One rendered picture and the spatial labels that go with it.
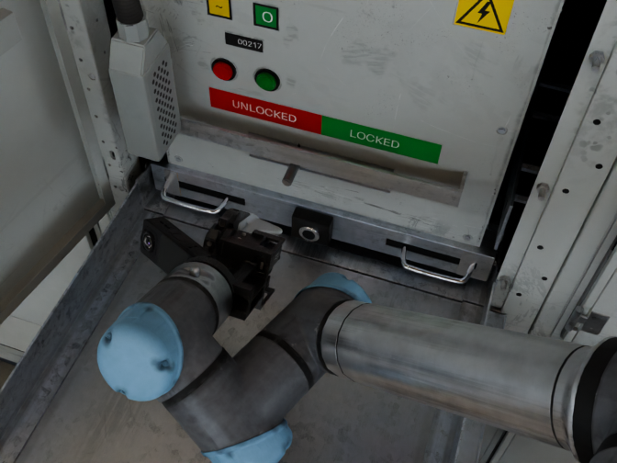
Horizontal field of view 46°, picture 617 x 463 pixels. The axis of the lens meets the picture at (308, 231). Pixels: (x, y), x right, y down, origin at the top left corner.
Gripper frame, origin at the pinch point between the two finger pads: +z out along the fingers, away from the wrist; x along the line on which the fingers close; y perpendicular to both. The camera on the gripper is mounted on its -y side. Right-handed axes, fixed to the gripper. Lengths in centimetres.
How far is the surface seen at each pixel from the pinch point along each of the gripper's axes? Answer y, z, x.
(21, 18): -31.7, -3.8, 19.1
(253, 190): -4.8, 16.2, -1.8
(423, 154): 18.8, 9.5, 12.4
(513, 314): 37.2, 17.1, -9.3
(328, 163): 7.2, 6.9, 8.6
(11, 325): -64, 43, -62
